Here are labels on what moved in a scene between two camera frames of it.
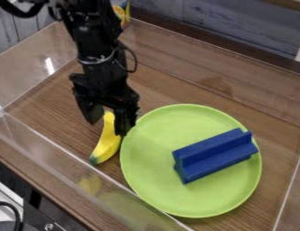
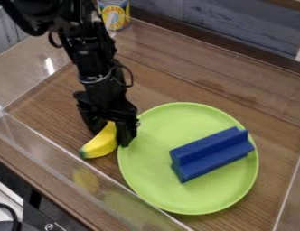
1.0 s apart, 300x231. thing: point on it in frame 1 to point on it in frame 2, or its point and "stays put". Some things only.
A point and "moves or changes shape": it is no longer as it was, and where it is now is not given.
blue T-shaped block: x=213 y=154 stays put
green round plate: x=165 y=130 stays put
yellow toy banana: x=111 y=140 moves or changes shape
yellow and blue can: x=124 y=12 stays put
